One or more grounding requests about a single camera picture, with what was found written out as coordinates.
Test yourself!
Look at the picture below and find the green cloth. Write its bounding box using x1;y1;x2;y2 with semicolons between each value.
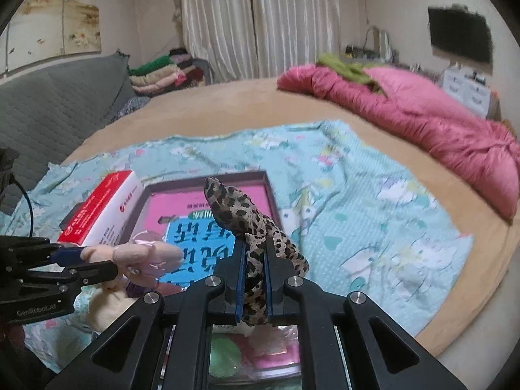
317;52;386;94

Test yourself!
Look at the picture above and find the black flat box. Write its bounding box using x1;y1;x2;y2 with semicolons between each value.
60;205;88;232

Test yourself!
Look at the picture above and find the dark floral cloth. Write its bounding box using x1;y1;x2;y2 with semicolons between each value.
111;97;151;122

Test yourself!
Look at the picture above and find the beige bed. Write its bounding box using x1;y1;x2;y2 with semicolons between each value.
61;75;520;358

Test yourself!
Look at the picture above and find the wall poster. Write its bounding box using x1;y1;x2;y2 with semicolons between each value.
4;0;102;78

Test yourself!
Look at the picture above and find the pink packet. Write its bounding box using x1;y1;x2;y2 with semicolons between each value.
244;329;301;370

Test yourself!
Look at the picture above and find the teal printed blanket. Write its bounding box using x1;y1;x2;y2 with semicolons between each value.
0;120;476;338

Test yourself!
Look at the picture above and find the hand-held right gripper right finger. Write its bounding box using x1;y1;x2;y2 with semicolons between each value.
264;238;460;390

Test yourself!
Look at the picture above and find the white drawer cabinet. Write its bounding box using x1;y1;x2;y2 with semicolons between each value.
441;65;500;120

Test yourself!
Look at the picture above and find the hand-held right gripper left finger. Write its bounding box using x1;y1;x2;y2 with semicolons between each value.
43;236;246;390

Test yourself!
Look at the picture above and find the pink framed puzzle box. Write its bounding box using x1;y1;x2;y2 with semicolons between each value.
116;171;305;386

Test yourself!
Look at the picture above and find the black cable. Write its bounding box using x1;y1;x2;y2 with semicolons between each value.
8;175;34;238

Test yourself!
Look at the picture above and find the pink beige plush doll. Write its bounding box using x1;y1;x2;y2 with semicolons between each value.
79;239;185;334

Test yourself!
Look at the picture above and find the pink quilt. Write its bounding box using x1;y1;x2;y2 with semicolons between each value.
276;65;520;220

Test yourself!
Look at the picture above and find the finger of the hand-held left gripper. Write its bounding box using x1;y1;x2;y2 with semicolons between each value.
61;260;118;289
51;245;88;267

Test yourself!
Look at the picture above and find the leopard print cloth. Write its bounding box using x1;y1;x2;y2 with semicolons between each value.
203;176;309;326

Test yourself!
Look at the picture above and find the stack of folded clothes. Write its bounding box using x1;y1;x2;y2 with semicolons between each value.
128;48;212;97

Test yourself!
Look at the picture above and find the green sponge in plastic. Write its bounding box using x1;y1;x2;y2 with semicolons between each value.
211;333;244;378

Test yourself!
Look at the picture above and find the red white tissue pack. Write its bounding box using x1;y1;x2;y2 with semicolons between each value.
57;169;145;248

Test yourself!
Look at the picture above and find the pink picture book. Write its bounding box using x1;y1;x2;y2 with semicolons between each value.
138;183;277;293

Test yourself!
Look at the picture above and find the white striped curtain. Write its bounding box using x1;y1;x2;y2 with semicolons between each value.
179;0;342;86

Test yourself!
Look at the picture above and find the black wall television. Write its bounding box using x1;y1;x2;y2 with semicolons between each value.
427;5;493;64

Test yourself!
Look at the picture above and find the grey quilted headboard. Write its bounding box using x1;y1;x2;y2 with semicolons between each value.
0;51;137;216

